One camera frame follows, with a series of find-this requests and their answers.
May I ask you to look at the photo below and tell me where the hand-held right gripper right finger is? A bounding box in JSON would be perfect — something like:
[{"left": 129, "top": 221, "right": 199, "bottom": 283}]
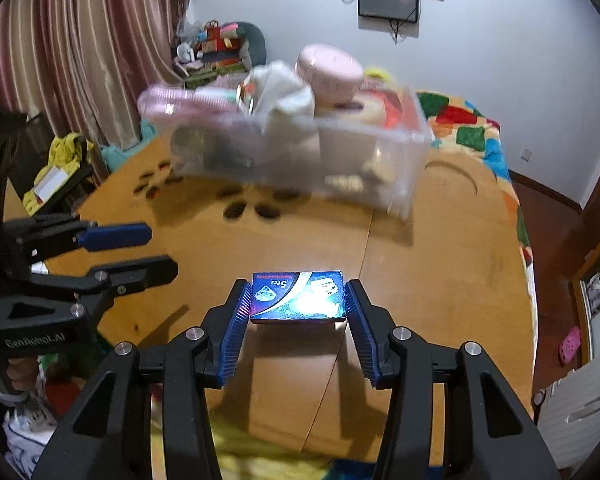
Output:
[{"left": 345, "top": 278, "right": 561, "bottom": 480}]

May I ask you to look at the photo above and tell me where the grey cushion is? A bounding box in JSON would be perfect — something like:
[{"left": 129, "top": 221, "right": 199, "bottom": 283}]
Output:
[{"left": 240, "top": 22, "right": 268, "bottom": 68}]

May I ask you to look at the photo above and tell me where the small black wall monitor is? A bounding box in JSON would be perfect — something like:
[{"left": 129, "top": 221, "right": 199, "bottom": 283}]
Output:
[{"left": 357, "top": 0, "right": 421, "bottom": 23}]

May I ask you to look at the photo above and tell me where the pink round container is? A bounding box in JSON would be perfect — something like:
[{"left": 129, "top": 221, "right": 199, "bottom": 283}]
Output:
[{"left": 295, "top": 44, "right": 365, "bottom": 103}]

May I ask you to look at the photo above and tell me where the pile of plastic bags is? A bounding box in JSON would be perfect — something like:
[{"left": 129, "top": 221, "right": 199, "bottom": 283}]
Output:
[{"left": 2, "top": 355, "right": 80, "bottom": 480}]

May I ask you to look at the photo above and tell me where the striped pink curtain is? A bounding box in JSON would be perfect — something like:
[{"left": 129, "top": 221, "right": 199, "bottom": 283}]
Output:
[{"left": 0, "top": 0, "right": 195, "bottom": 126}]

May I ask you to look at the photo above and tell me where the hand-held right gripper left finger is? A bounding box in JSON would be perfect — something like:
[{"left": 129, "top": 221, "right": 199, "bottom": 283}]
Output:
[{"left": 32, "top": 278, "right": 251, "bottom": 480}]

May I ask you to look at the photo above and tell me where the teal rocking horse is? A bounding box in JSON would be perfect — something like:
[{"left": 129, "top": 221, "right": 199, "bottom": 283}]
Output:
[{"left": 100, "top": 142, "right": 130, "bottom": 177}]

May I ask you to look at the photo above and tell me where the colourful patchwork blanket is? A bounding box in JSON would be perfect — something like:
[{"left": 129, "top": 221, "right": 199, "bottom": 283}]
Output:
[{"left": 415, "top": 90, "right": 536, "bottom": 311}]

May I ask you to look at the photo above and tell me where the pink slipper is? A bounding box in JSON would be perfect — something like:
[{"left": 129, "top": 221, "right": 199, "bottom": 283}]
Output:
[{"left": 557, "top": 325, "right": 582, "bottom": 363}]

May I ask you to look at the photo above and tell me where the person's left hand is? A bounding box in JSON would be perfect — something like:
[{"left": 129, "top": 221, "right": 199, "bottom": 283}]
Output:
[{"left": 4, "top": 357, "right": 40, "bottom": 396}]

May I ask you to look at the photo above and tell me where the red cloth item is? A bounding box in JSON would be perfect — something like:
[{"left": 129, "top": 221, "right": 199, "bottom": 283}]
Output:
[{"left": 380, "top": 89, "right": 411, "bottom": 127}]

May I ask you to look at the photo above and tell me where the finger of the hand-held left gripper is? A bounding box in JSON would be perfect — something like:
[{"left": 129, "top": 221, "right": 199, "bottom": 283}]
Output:
[
  {"left": 4, "top": 215, "right": 153, "bottom": 261},
  {"left": 0, "top": 255, "right": 179, "bottom": 332}
]

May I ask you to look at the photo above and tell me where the pile of colourful toys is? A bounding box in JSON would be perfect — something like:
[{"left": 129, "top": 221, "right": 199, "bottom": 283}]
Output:
[{"left": 172, "top": 19, "right": 253, "bottom": 73}]

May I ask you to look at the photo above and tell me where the yellow green cloth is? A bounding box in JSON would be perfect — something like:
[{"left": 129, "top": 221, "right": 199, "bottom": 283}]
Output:
[{"left": 150, "top": 395, "right": 381, "bottom": 480}]

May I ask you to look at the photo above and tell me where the blue printed box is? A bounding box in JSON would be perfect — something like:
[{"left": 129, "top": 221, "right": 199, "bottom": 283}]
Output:
[{"left": 250, "top": 270, "right": 348, "bottom": 326}]

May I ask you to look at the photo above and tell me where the black chair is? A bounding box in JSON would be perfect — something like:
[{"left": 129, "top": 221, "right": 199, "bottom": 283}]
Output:
[{"left": 10, "top": 110, "right": 105, "bottom": 216}]

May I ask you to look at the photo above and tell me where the wooden desktop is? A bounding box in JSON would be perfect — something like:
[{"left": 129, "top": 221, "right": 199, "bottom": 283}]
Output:
[{"left": 2, "top": 132, "right": 538, "bottom": 466}]

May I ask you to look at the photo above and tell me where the white cloth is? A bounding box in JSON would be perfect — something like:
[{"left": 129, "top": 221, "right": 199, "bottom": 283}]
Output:
[{"left": 242, "top": 60, "right": 317, "bottom": 136}]

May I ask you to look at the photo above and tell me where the green storage box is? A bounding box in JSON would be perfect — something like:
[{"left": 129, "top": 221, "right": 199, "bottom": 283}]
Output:
[{"left": 182, "top": 67, "right": 241, "bottom": 91}]

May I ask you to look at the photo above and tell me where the white plastic cabinet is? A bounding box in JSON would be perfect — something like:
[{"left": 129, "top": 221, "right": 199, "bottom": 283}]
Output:
[{"left": 532, "top": 355, "right": 600, "bottom": 471}]

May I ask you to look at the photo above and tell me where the clear plastic storage box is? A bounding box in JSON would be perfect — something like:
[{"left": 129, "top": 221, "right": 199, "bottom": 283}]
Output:
[{"left": 140, "top": 82, "right": 433, "bottom": 221}]

